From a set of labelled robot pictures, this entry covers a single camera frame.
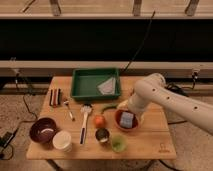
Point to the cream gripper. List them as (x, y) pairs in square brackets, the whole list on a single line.
[(123, 105)]

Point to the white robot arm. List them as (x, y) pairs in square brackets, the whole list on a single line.
[(152, 89)]

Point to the small metal cup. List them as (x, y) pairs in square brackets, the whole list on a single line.
[(102, 135)]

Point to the green plastic cup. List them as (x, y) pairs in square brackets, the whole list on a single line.
[(118, 143)]

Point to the white plastic cup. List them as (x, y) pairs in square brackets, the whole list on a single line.
[(62, 141)]

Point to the red bowl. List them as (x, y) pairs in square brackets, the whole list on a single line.
[(117, 117)]

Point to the blue sponge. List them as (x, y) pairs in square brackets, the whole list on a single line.
[(126, 120)]

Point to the grey cloth in tray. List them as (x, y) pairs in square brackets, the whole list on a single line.
[(108, 87)]

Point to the orange fruit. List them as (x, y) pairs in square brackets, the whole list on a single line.
[(99, 121)]

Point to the white dish brush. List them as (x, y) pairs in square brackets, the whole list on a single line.
[(86, 111)]

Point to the green plastic tray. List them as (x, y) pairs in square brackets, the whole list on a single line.
[(85, 84)]

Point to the blue power box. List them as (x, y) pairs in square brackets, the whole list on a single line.
[(175, 89)]

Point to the dark purple bowl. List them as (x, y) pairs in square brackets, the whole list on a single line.
[(43, 130)]

